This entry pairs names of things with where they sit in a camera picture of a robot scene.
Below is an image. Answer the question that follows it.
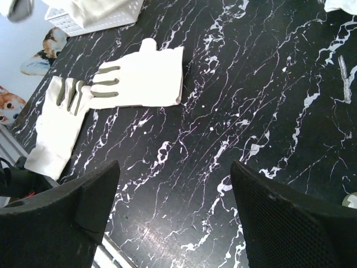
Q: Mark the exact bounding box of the white grey glove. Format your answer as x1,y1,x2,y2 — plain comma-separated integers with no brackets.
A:
43,0,130,28

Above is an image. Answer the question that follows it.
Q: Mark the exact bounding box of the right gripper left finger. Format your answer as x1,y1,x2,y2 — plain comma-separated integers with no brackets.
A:
1,161,120,267

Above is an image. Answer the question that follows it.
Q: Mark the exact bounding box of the white perforated storage basket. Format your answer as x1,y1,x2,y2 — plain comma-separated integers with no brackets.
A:
45,0,143,37

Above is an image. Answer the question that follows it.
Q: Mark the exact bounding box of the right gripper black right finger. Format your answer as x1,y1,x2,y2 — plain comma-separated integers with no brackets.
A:
230,161,356,267

